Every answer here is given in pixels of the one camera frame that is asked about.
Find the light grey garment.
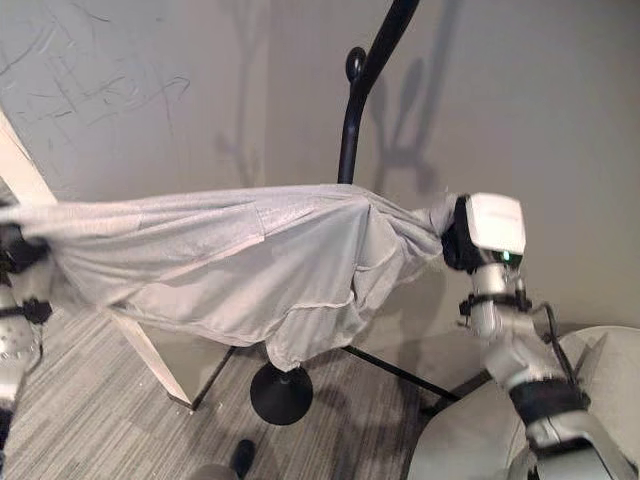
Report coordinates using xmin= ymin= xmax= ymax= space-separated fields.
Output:
xmin=0 ymin=182 xmax=470 ymax=374

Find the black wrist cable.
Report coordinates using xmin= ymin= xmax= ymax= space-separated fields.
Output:
xmin=528 ymin=302 xmax=592 ymax=399

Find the black clothes rack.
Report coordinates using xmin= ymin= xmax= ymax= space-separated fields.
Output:
xmin=248 ymin=0 xmax=422 ymax=427

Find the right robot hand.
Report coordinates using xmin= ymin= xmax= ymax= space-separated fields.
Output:
xmin=440 ymin=192 xmax=527 ymax=276

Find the white wooden furniture frame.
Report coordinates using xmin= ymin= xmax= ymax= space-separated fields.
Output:
xmin=0 ymin=107 xmax=234 ymax=412

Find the light grey sofa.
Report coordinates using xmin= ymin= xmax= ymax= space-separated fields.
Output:
xmin=403 ymin=324 xmax=640 ymax=480

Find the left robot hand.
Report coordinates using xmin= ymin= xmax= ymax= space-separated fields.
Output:
xmin=0 ymin=227 xmax=52 ymax=282

